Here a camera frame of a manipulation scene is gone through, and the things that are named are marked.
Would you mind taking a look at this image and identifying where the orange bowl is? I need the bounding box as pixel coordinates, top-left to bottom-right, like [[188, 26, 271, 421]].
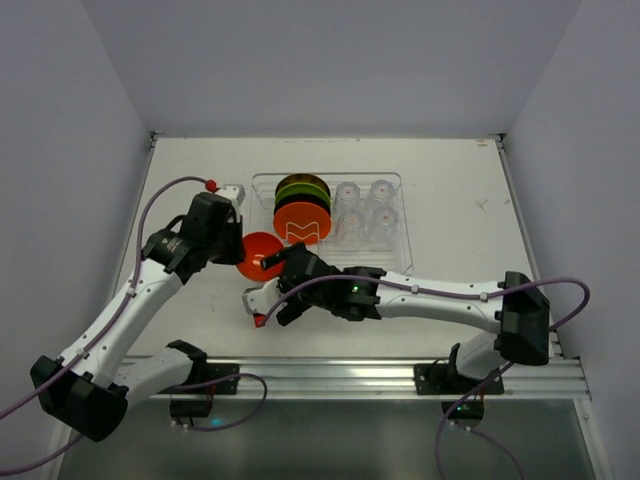
[[236, 232, 284, 282]]

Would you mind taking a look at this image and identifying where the orange plate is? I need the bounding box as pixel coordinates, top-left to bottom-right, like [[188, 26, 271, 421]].
[[273, 202, 332, 245]]

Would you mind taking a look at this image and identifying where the black plate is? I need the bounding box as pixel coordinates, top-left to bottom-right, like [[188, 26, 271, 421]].
[[274, 193, 331, 214]]

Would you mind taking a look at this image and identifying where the green plate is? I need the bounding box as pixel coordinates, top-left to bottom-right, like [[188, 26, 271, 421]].
[[275, 182, 331, 203]]

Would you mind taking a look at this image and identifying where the yellow patterned plate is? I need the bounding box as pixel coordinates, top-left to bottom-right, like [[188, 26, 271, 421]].
[[275, 173, 330, 193]]

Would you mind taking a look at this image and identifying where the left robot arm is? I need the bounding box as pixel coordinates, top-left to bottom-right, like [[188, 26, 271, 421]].
[[30, 185, 245, 442]]

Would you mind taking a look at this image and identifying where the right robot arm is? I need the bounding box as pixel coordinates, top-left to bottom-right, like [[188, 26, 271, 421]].
[[243, 243, 550, 382]]

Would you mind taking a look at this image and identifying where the clear glass front left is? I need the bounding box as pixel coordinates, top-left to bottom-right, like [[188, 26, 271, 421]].
[[335, 209, 365, 250]]

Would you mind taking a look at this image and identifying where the clear glass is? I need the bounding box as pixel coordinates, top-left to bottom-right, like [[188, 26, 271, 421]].
[[365, 179, 396, 212], [335, 209, 365, 250], [334, 182, 360, 215], [368, 206, 399, 249]]

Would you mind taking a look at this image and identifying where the clear glass front right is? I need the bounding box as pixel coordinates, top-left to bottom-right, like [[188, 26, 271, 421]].
[[368, 206, 399, 249]]

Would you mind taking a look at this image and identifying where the clear glass back left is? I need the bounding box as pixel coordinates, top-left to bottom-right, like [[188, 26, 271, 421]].
[[334, 182, 360, 215]]

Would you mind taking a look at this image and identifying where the clear glass back right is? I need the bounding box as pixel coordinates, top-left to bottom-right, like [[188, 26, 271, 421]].
[[365, 179, 396, 212]]

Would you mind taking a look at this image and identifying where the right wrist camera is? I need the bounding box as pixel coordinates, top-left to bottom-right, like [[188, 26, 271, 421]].
[[242, 278, 286, 328]]

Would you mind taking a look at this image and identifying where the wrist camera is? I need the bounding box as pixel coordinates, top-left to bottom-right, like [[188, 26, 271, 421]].
[[216, 184, 246, 209], [242, 278, 286, 328]]

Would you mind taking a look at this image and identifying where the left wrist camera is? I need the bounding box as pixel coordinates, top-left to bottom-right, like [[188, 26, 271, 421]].
[[216, 184, 246, 209]]

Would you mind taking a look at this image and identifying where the aluminium mounting rail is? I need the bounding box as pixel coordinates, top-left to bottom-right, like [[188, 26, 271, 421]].
[[208, 358, 590, 401]]

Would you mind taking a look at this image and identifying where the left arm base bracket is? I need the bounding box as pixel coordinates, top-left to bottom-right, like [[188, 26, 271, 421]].
[[168, 362, 239, 424]]

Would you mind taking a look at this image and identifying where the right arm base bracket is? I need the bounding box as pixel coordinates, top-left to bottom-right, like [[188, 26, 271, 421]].
[[413, 359, 505, 427]]

